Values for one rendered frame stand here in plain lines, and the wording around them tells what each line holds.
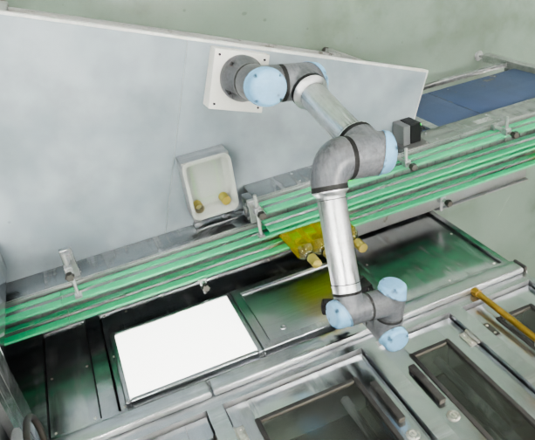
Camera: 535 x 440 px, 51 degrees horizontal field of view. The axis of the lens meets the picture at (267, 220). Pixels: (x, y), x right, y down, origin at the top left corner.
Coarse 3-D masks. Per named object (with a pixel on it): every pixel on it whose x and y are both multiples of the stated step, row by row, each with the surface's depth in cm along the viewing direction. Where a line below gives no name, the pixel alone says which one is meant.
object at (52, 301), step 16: (496, 160) 223; (448, 176) 217; (400, 192) 212; (352, 208) 206; (304, 224) 201; (224, 240) 199; (240, 240) 197; (256, 240) 196; (176, 256) 194; (192, 256) 193; (208, 256) 192; (128, 272) 189; (144, 272) 188; (160, 272) 188; (80, 288) 185; (96, 288) 184; (112, 288) 183; (32, 304) 181; (48, 304) 180; (64, 304) 179; (16, 320) 175
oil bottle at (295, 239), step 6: (282, 234) 204; (288, 234) 199; (294, 234) 198; (300, 234) 198; (288, 240) 199; (294, 240) 195; (300, 240) 194; (306, 240) 194; (288, 246) 201; (294, 246) 194; (300, 246) 191; (306, 246) 191; (312, 246) 192; (294, 252) 196; (300, 252) 191; (312, 252) 192; (300, 258) 193; (306, 258) 192
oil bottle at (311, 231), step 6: (300, 228) 202; (306, 228) 201; (312, 228) 200; (306, 234) 197; (312, 234) 197; (318, 234) 196; (312, 240) 193; (318, 240) 193; (318, 246) 192; (318, 252) 193
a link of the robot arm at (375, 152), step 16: (288, 64) 173; (304, 64) 174; (304, 80) 168; (320, 80) 169; (304, 96) 168; (320, 96) 163; (320, 112) 160; (336, 112) 156; (336, 128) 154; (352, 128) 148; (368, 128) 147; (352, 144) 141; (368, 144) 142; (384, 144) 144; (368, 160) 142; (384, 160) 144; (352, 176) 143; (368, 176) 147
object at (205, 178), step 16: (208, 160) 190; (224, 160) 196; (192, 176) 198; (208, 176) 201; (224, 176) 203; (192, 192) 201; (208, 192) 203; (192, 208) 196; (208, 208) 203; (224, 208) 202
